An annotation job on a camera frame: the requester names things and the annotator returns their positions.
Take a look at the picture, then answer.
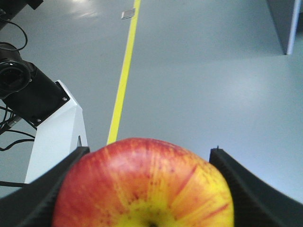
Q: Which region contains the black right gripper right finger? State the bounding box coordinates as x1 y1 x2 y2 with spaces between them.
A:
209 148 303 227

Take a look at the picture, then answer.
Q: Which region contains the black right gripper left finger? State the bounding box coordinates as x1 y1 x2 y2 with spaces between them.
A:
0 147 89 227

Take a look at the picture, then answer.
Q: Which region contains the red yellow apple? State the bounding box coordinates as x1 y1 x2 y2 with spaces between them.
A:
52 138 235 227

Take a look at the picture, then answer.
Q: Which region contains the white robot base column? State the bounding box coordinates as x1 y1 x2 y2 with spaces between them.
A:
25 80 88 183

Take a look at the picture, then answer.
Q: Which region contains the silver floor outlet plate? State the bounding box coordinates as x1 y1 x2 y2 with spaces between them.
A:
121 8 136 20

